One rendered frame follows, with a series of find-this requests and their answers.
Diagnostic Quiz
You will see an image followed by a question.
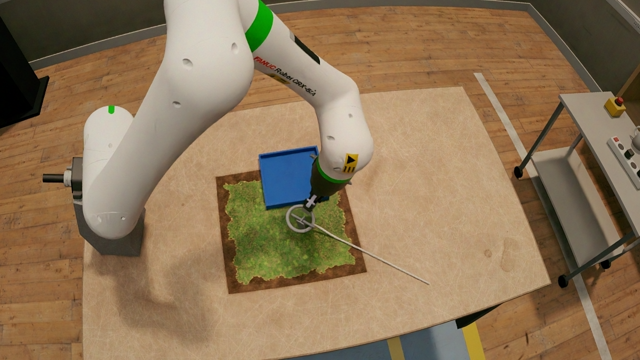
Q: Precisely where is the blue tray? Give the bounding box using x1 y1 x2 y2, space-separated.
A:
258 145 319 210

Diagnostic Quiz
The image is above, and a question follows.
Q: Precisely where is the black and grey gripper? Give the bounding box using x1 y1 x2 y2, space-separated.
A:
301 175 337 216

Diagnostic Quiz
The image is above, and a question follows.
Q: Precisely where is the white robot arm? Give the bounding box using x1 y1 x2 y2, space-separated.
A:
42 0 374 240

